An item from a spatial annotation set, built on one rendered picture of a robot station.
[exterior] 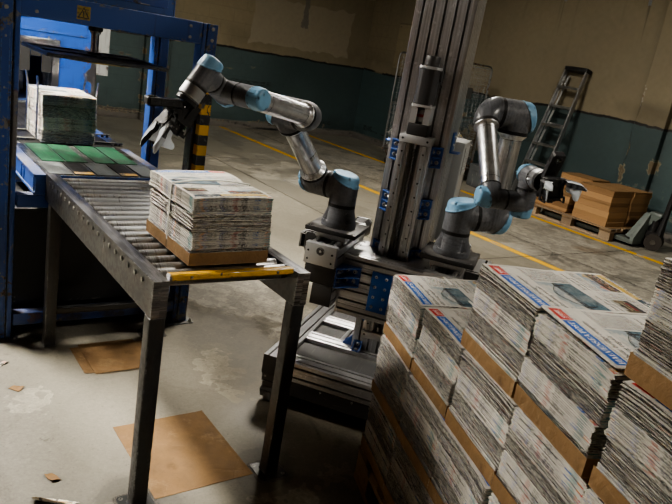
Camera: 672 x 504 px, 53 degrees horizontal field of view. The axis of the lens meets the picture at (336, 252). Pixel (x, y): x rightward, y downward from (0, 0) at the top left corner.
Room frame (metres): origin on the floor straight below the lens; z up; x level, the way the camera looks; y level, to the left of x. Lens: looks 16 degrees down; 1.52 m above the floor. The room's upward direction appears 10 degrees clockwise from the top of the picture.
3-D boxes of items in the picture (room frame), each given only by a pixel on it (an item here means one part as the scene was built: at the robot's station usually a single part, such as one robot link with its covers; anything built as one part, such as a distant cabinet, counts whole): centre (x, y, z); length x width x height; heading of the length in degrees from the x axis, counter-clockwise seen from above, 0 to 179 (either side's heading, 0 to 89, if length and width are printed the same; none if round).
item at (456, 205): (2.66, -0.47, 0.98); 0.13 x 0.12 x 0.14; 100
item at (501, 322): (1.58, -0.59, 0.95); 0.38 x 0.29 x 0.23; 107
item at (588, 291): (1.58, -0.59, 1.06); 0.37 x 0.29 x 0.01; 107
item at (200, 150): (3.30, 0.76, 1.05); 0.05 x 0.05 x 0.45; 38
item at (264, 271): (1.98, 0.30, 0.81); 0.43 x 0.03 x 0.02; 128
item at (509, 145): (2.68, -0.60, 1.19); 0.15 x 0.12 x 0.55; 100
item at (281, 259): (2.66, 0.50, 0.74); 1.34 x 0.05 x 0.12; 38
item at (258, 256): (2.13, 0.39, 0.83); 0.29 x 0.16 x 0.04; 128
